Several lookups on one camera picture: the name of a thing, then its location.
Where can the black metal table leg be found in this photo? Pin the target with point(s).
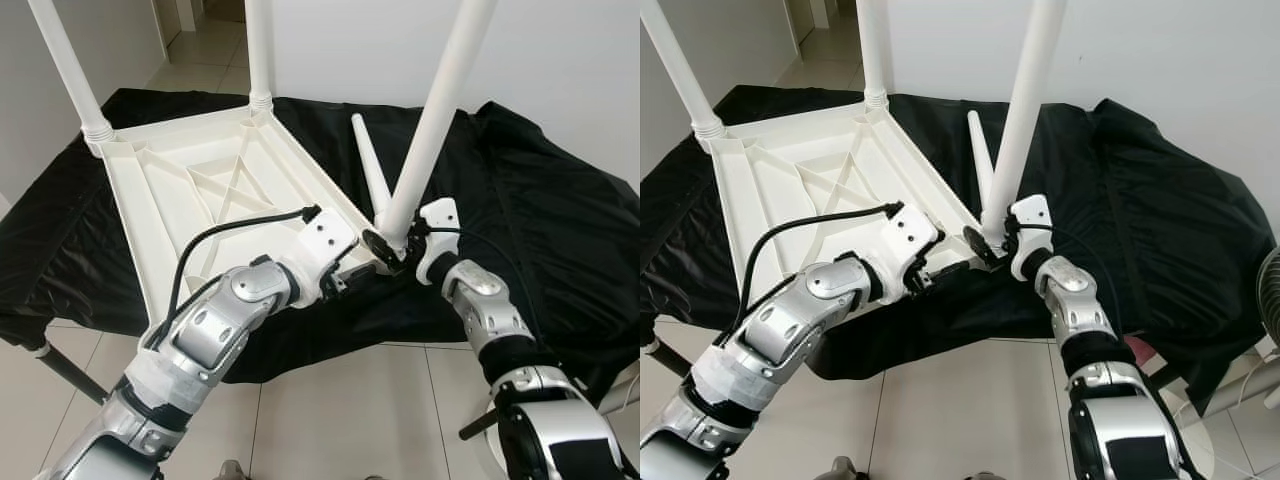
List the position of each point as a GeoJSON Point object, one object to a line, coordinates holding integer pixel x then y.
{"type": "Point", "coordinates": [1165, 373]}
{"type": "Point", "coordinates": [672, 360]}
{"type": "Point", "coordinates": [478, 427]}
{"type": "Point", "coordinates": [75, 375]}

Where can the white plastic table top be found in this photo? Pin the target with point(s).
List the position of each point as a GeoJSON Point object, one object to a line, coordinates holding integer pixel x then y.
{"type": "Point", "coordinates": [820, 165]}
{"type": "Point", "coordinates": [210, 170]}

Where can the white plastic table leg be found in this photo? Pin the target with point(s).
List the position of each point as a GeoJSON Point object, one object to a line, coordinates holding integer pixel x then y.
{"type": "Point", "coordinates": [685, 75]}
{"type": "Point", "coordinates": [978, 150]}
{"type": "Point", "coordinates": [1025, 100]}
{"type": "Point", "coordinates": [440, 110]}
{"type": "Point", "coordinates": [70, 75]}
{"type": "Point", "coordinates": [260, 50]}
{"type": "Point", "coordinates": [872, 50]}
{"type": "Point", "coordinates": [368, 165]}

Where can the pink round stool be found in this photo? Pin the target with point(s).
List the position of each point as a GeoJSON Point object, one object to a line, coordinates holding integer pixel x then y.
{"type": "Point", "coordinates": [1140, 350]}

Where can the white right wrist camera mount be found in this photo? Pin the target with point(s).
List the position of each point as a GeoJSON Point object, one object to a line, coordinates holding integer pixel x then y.
{"type": "Point", "coordinates": [1030, 220]}
{"type": "Point", "coordinates": [440, 225]}

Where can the grey robot foot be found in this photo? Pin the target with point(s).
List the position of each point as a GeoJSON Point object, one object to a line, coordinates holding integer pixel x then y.
{"type": "Point", "coordinates": [843, 470]}
{"type": "Point", "coordinates": [235, 471]}

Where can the black table cloth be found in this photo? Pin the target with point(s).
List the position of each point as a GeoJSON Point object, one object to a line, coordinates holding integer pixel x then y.
{"type": "Point", "coordinates": [560, 220]}
{"type": "Point", "coordinates": [1180, 220]}

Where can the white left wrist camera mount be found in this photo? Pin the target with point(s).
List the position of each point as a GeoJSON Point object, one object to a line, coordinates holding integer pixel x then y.
{"type": "Point", "coordinates": [912, 235]}
{"type": "Point", "coordinates": [325, 240]}

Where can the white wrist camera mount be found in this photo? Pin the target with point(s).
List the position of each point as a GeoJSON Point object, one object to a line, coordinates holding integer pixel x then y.
{"type": "Point", "coordinates": [440, 225]}
{"type": "Point", "coordinates": [912, 235]}
{"type": "Point", "coordinates": [1030, 220]}
{"type": "Point", "coordinates": [325, 240]}

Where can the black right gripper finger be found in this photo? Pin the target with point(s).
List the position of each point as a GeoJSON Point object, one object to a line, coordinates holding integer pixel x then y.
{"type": "Point", "coordinates": [378, 246]}
{"type": "Point", "coordinates": [978, 245]}

